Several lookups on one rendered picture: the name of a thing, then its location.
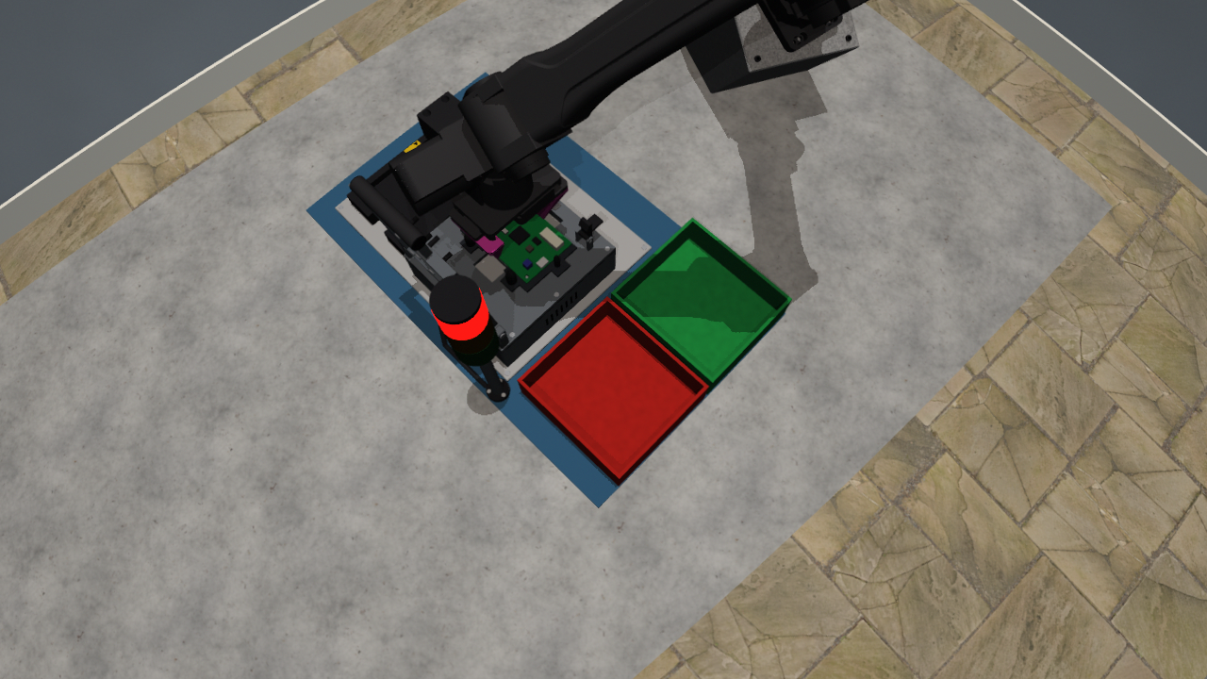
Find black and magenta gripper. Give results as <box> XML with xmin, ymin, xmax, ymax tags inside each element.
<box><xmin>449</xmin><ymin>164</ymin><xmax>568</xmax><ymax>258</ymax></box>

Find green circuit board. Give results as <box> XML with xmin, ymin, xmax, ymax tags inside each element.
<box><xmin>496</xmin><ymin>215</ymin><xmax>572</xmax><ymax>283</ymax></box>

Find green open-top bin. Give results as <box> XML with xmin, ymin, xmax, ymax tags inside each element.
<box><xmin>611</xmin><ymin>218</ymin><xmax>792</xmax><ymax>394</ymax></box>

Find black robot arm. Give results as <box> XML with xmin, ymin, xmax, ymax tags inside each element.
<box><xmin>389</xmin><ymin>0</ymin><xmax>869</xmax><ymax>217</ymax></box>

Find red bin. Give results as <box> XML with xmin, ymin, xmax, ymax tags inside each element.
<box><xmin>518</xmin><ymin>295</ymin><xmax>709</xmax><ymax>486</ymax></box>

